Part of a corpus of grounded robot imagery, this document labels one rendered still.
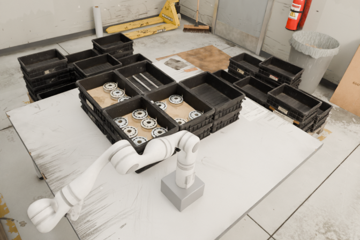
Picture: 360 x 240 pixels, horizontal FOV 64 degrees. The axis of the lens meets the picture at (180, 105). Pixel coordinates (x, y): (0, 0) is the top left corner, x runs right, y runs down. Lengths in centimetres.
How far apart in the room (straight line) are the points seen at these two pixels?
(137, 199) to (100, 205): 19
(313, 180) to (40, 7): 412
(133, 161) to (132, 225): 61
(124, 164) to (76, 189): 17
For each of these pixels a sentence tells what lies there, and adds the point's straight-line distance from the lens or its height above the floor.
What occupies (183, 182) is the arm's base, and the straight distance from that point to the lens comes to 152.
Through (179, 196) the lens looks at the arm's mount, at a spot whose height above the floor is 80.
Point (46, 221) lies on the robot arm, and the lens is 106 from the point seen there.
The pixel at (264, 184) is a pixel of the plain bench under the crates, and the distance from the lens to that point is 181.
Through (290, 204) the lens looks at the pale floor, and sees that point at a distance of 270.
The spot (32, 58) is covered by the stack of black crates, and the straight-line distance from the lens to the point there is 338.
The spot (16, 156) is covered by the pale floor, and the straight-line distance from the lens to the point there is 306.
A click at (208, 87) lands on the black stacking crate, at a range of 225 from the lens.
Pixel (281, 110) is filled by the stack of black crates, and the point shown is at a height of 50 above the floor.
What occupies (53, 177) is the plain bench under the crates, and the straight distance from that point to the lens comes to 181.
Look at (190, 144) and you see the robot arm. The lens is 132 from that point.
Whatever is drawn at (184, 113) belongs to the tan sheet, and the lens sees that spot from 195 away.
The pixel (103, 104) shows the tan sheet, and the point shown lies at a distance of 204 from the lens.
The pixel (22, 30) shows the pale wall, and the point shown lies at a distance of 480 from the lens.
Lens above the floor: 204
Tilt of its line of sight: 37 degrees down
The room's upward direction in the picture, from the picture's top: 5 degrees clockwise
